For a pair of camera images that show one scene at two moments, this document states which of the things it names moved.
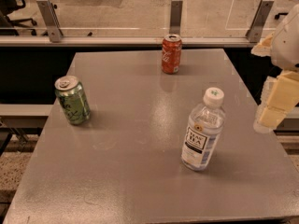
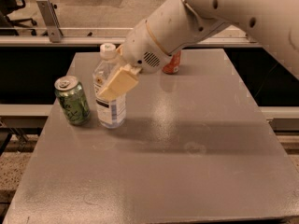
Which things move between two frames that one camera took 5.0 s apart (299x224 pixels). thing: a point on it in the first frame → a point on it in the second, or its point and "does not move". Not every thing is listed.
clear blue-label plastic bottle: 204,132 → 111,113
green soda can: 73,99 does not move
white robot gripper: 287,46 → 142,49
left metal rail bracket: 50,19 does not move
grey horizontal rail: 124,40 does not move
